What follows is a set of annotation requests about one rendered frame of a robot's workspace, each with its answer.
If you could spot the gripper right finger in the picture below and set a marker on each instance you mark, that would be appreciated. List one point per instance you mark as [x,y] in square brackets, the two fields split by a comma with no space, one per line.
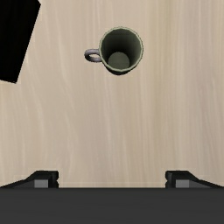
[178,178]

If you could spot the green mug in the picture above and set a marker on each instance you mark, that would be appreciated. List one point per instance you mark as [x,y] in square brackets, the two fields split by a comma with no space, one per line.
[116,40]

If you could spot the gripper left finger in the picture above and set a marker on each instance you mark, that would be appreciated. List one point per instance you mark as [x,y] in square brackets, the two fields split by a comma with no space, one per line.
[43,178]

